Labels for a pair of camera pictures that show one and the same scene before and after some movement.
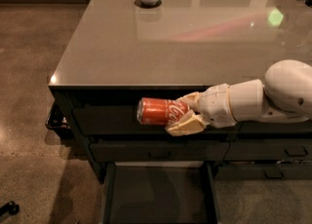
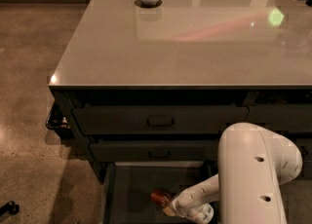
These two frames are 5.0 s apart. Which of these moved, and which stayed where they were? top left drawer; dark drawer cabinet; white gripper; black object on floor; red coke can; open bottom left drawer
Moved: red coke can; white gripper
Stayed: black object on floor; dark drawer cabinet; top left drawer; open bottom left drawer
